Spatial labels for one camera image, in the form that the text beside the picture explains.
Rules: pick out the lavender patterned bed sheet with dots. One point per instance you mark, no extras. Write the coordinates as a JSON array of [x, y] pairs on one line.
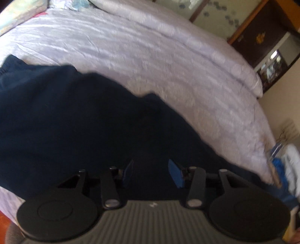
[[219, 108]]

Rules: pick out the tan folded garment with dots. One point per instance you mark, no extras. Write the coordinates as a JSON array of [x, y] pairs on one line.
[[273, 170]]

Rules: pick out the blue garment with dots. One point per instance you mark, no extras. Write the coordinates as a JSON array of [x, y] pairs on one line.
[[283, 193]]

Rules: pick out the dark brown door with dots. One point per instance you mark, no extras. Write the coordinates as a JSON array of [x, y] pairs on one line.
[[264, 28]]

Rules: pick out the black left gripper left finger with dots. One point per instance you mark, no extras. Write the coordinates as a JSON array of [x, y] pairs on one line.
[[127, 173]]

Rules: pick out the wooden wardrobe with frosted doors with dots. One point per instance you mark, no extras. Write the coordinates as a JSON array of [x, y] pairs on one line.
[[224, 18]]

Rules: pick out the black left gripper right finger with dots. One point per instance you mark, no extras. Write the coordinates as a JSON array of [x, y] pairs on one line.
[[176, 173]]

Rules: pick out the light grey garment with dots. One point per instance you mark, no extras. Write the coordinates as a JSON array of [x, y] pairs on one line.
[[290, 160]]

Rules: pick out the rolled lavender quilt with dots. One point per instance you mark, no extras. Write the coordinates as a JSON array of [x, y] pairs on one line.
[[170, 24]]

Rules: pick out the large floral folded duvet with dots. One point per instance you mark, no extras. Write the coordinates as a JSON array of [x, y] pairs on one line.
[[18, 12]]

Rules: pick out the small blue floral pillow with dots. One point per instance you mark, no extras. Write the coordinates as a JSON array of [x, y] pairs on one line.
[[77, 5]]

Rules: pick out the dark navy pants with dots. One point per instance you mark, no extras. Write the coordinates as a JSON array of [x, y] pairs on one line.
[[56, 121]]

